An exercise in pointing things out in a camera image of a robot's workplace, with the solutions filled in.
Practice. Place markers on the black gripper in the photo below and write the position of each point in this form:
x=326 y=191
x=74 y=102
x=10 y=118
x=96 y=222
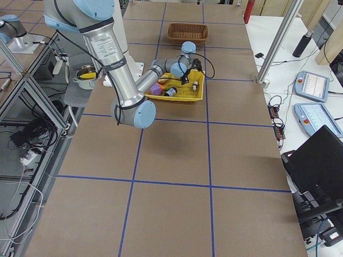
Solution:
x=185 y=72

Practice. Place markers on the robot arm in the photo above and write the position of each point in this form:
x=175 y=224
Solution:
x=95 y=22
x=11 y=27

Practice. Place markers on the yellow plastic basket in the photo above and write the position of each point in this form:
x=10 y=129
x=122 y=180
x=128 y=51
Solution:
x=184 y=92

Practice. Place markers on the brown wicker basket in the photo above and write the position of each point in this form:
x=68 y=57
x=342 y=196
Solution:
x=179 y=33

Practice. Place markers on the toy panda figure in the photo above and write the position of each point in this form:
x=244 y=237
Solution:
x=195 y=86

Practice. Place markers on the beige toy croissant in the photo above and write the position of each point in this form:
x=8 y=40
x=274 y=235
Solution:
x=163 y=80

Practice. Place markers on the small dark bottle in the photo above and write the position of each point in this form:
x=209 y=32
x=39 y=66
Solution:
x=170 y=92

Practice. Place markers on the purple foam cube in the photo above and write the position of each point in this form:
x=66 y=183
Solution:
x=156 y=89

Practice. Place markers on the small black dongle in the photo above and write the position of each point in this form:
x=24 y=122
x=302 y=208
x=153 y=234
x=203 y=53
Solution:
x=259 y=55

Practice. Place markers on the white enamel pot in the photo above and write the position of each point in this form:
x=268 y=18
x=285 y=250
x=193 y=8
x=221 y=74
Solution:
x=85 y=77

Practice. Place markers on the red cylinder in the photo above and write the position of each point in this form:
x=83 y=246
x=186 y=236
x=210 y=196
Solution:
x=248 y=10

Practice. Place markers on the black water bottle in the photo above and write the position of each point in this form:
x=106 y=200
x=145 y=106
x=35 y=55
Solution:
x=304 y=41

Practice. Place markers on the far teach pendant tablet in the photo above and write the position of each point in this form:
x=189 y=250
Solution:
x=312 y=86

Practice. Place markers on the teach pendant tablet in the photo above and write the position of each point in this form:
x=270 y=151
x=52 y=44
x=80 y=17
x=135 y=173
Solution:
x=312 y=86
x=312 y=116

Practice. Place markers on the near teach pendant tablet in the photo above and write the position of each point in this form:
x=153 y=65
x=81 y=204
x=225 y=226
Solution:
x=312 y=116

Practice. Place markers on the black laptop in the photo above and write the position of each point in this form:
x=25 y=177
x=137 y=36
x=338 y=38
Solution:
x=316 y=166

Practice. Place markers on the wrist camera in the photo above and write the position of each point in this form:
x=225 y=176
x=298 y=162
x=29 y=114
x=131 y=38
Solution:
x=197 y=65

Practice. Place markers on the aluminium frame post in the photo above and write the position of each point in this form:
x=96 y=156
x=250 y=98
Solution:
x=277 y=42

